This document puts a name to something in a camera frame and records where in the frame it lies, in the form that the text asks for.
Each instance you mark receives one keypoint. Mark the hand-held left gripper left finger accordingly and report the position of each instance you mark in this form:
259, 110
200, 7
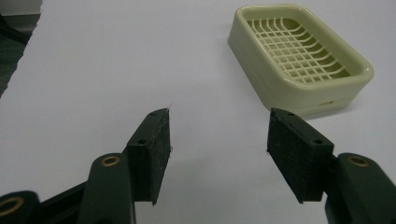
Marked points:
149, 155

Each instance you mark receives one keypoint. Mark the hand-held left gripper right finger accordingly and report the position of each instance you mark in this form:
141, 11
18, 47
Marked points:
299, 155

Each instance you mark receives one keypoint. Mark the cream plastic soap dish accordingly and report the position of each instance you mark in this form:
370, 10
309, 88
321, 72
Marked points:
299, 56

